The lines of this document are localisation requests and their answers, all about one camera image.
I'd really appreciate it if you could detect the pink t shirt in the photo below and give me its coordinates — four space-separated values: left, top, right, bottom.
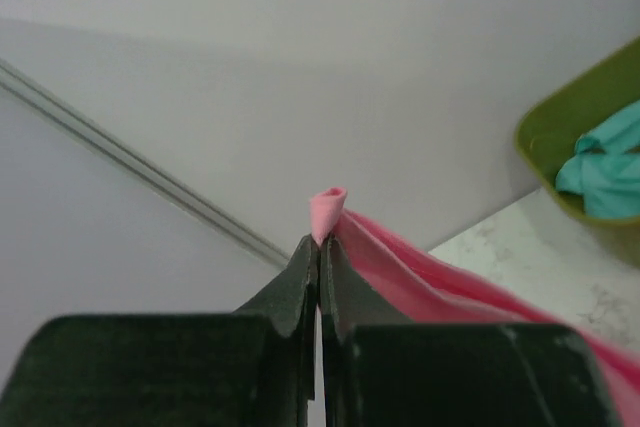
310 188 639 426

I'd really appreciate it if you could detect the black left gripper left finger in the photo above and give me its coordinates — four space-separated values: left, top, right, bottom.
15 237 319 426

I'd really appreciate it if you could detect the left aluminium frame post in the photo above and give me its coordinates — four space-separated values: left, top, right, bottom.
1 61 289 268

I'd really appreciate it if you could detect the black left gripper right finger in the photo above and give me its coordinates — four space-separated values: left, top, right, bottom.
318 239 623 426

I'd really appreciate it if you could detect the teal t shirt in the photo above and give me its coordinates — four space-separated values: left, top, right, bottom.
555 101 639 220

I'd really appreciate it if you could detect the olive green plastic bin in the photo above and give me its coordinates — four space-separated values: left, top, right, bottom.
514 39 639 267

